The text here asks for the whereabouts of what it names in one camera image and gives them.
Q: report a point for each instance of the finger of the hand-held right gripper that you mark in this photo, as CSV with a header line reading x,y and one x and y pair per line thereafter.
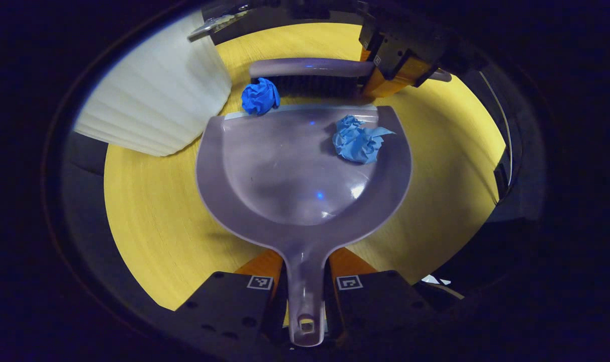
x,y
373,48
410,70

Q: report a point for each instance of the grey plastic dustpan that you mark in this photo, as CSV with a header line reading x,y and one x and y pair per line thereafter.
x,y
285,176

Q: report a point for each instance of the small grey broom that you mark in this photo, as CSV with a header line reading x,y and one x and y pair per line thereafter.
x,y
305,68

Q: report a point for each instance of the silver metal bracket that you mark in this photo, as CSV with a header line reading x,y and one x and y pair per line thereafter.
x,y
214,24

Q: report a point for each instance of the light blue paper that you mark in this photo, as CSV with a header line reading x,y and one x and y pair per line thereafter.
x,y
355,143

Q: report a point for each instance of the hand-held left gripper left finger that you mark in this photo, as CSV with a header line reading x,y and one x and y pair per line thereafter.
x,y
224,304

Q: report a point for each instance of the dark blue paper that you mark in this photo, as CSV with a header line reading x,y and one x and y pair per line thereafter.
x,y
259,96

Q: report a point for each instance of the white ribbed garbage bin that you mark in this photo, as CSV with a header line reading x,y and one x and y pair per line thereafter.
x,y
159,90

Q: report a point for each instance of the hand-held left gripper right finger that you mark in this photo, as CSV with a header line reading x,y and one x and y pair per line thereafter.
x,y
380,301

